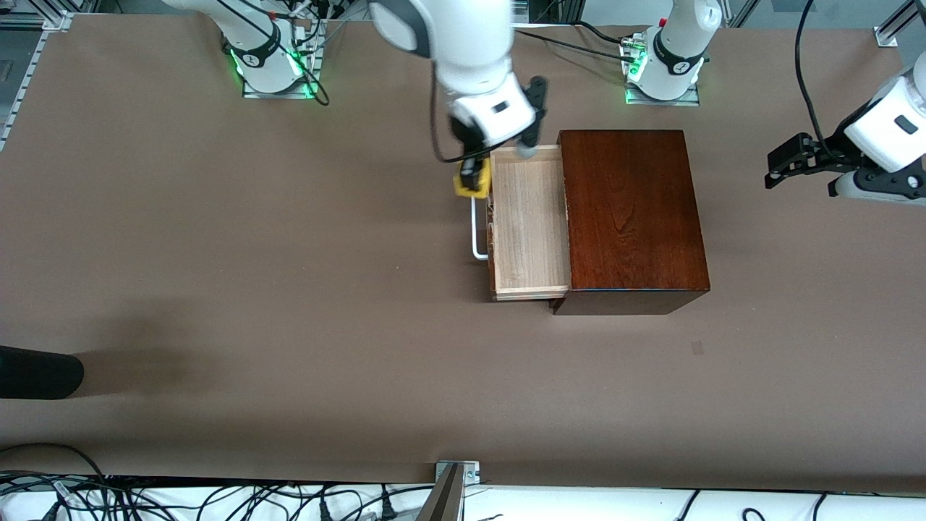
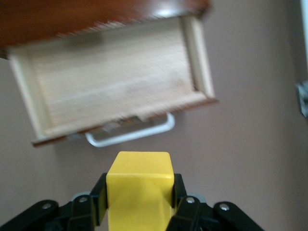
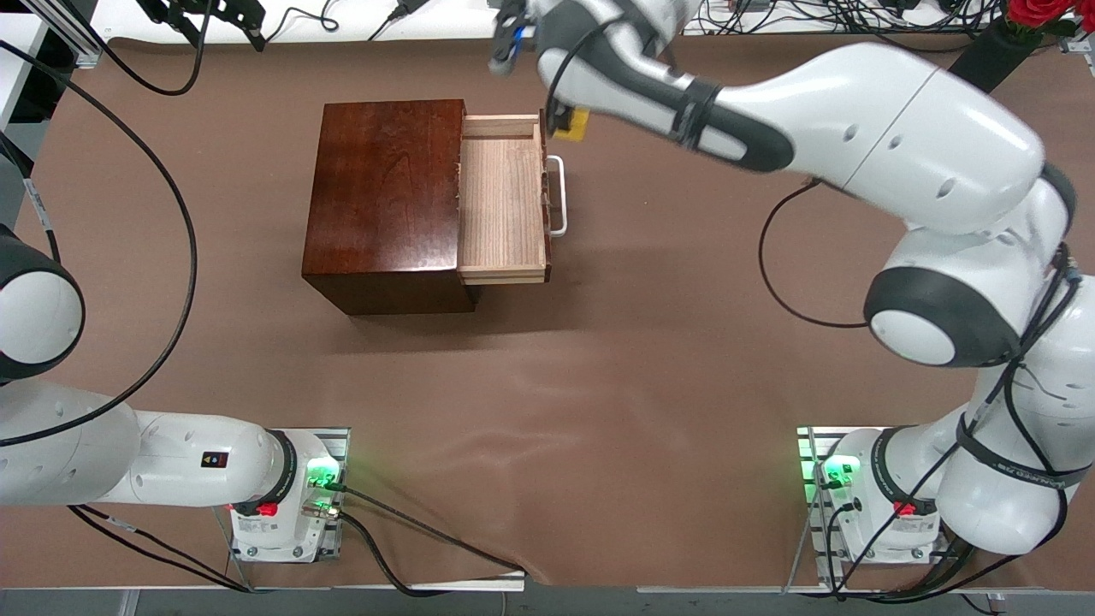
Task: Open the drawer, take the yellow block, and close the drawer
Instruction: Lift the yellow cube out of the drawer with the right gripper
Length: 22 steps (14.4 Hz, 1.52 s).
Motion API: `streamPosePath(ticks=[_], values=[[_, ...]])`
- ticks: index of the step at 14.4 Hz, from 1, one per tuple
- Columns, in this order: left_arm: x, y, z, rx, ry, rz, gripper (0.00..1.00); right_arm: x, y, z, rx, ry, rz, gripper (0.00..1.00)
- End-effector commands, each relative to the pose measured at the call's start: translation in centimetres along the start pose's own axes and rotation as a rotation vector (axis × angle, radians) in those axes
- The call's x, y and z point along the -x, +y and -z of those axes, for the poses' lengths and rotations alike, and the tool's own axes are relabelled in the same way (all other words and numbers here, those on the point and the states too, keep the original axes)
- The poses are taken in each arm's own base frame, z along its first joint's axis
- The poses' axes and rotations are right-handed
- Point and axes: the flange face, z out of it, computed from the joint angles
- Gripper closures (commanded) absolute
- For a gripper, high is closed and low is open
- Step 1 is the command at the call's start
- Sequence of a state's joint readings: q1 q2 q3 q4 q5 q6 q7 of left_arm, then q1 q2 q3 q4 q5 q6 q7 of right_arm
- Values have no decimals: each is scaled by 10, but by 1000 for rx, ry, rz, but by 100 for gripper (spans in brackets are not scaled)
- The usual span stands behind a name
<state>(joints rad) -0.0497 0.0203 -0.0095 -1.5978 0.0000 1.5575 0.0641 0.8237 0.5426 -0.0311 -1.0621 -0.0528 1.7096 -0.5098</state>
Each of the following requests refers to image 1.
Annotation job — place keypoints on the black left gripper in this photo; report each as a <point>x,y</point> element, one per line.
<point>829,150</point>

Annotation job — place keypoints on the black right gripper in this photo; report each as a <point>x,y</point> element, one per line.
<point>464,137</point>

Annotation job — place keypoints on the yellow block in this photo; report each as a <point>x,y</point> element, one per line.
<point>458,189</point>

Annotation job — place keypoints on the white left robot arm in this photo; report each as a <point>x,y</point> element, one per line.
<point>890,123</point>

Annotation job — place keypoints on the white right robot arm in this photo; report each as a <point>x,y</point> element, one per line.
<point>463,43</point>

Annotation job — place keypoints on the dark wooden drawer cabinet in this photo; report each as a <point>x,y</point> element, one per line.
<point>636,217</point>

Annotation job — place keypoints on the white sheet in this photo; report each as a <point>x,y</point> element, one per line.
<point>579,506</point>

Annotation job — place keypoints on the black ribbed cylinder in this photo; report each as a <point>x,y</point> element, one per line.
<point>40,373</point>

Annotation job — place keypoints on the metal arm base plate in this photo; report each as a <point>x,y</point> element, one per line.
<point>662,102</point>
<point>278,94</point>

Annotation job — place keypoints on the aluminium frame post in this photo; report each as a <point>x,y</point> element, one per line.
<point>741,13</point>

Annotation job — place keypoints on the small metal bracket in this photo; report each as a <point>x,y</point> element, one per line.
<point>470,470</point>

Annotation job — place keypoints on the grey camera support strut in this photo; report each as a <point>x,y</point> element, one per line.
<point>443,503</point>

